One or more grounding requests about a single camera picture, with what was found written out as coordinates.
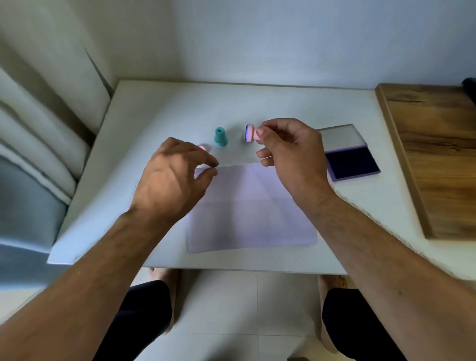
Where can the person's left forearm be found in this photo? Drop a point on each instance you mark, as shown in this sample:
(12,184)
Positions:
(80,293)

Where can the white curtain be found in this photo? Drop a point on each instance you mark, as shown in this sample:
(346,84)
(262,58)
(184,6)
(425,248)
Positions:
(41,93)

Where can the person's right middle finger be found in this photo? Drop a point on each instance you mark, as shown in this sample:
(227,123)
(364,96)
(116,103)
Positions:
(264,152)

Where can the person's right leg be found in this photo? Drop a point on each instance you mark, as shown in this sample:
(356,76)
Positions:
(349,327)

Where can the dark object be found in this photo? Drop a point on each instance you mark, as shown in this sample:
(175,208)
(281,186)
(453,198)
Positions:
(470,89)

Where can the wooden side table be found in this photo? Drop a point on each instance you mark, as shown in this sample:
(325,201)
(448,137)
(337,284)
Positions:
(435,160)

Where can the person's leg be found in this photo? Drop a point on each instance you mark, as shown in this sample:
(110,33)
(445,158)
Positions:
(349,327)
(141,320)

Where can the person's right forearm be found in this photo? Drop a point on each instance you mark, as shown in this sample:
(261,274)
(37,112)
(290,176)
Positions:
(390,282)

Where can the teal stamp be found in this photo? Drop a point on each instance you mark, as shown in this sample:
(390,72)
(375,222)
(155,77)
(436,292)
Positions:
(220,137)

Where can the purple ink pad with lid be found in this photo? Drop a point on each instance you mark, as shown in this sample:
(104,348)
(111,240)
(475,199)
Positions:
(351,161)

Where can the person's left thumb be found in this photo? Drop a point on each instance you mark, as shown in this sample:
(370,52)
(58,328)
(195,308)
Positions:
(206,177)

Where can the grey blue cushion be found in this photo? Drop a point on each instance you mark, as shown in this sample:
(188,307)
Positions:
(26,208)

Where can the person's right thumb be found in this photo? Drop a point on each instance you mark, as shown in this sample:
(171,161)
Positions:
(267,138)

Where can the person's right hand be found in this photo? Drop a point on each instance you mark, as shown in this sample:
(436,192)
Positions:
(297,156)

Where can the person's left leg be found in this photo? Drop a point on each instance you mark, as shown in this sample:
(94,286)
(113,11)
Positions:
(141,320)

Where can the white paper sheet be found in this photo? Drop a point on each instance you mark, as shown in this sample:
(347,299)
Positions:
(253,212)

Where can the person's left hand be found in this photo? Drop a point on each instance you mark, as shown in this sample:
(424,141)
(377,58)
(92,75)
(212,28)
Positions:
(169,182)

